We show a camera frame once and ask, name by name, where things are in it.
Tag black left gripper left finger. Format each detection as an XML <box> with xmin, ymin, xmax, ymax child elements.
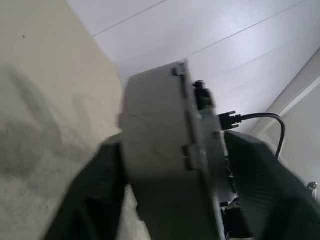
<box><xmin>44</xmin><ymin>134</ymin><xmax>128</xmax><ymax>240</ymax></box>

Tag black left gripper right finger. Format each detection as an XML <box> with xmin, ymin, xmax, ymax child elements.
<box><xmin>223</xmin><ymin>130</ymin><xmax>320</xmax><ymax>240</ymax></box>

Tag round motor housing copper windings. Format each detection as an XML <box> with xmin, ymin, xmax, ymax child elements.
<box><xmin>117</xmin><ymin>59</ymin><xmax>223</xmax><ymax>240</ymax></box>

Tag small silver metal fitting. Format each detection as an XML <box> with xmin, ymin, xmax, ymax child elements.
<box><xmin>306</xmin><ymin>181</ymin><xmax>319</xmax><ymax>195</ymax></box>

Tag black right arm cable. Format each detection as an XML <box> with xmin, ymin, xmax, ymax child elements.
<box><xmin>217</xmin><ymin>111</ymin><xmax>287</xmax><ymax>159</ymax></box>

